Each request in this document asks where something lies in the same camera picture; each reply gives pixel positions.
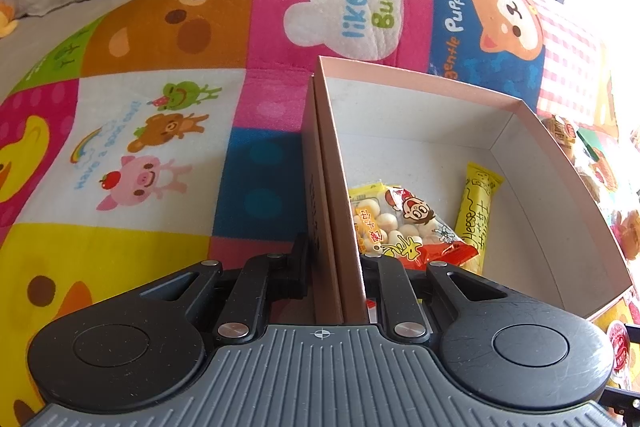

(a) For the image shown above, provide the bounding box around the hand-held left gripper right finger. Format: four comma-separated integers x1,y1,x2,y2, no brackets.
361,255,507,339

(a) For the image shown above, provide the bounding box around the pink cardboard box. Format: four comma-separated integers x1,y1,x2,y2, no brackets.
314,55,634,325

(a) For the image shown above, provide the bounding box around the yellow plush toy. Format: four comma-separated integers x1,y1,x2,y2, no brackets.
0,2,20,38

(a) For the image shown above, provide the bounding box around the round biscuit snack packet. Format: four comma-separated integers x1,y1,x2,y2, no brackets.
348,179,473,273

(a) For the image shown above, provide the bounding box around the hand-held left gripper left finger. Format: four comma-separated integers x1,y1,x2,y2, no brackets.
136,233,311,341

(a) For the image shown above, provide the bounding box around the yellow cheese stick packet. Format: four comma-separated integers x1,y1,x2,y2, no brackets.
454,162,505,278

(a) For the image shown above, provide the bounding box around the colourful cartoon printed blanket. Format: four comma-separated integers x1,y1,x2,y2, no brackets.
0,0,640,414

